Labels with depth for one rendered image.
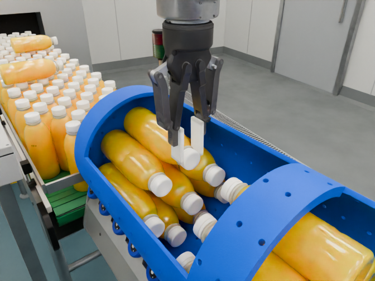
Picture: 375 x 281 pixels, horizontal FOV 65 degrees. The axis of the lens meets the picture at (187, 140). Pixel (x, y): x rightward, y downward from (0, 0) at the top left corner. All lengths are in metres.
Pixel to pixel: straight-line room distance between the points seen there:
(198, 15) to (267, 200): 0.25
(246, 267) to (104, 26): 4.84
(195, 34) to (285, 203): 0.25
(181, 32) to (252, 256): 0.29
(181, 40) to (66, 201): 0.61
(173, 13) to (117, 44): 4.73
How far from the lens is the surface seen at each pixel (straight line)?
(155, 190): 0.54
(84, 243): 2.02
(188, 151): 0.53
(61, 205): 0.89
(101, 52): 5.10
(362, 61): 4.24
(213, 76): 0.50
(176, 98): 0.47
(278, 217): 0.35
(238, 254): 0.34
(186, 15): 0.42
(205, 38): 0.44
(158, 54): 1.19
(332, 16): 4.39
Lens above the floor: 1.46
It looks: 30 degrees down
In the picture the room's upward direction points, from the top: straight up
